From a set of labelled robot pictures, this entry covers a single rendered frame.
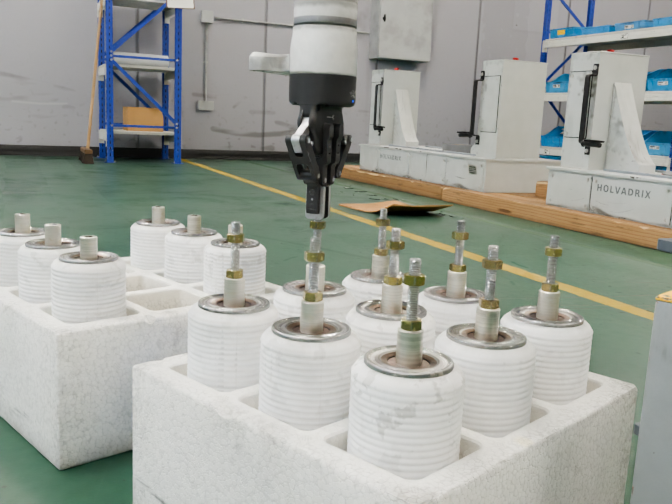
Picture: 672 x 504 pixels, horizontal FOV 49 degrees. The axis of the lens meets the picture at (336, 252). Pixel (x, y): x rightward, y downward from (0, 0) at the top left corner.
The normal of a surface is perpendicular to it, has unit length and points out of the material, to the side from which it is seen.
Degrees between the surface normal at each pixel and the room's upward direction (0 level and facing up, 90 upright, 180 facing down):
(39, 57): 90
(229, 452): 90
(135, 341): 90
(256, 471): 90
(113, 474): 0
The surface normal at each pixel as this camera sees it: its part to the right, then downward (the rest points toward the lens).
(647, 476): -0.70, 0.10
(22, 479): 0.04, -0.98
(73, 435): 0.68, 0.16
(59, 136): 0.40, 0.18
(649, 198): -0.91, 0.03
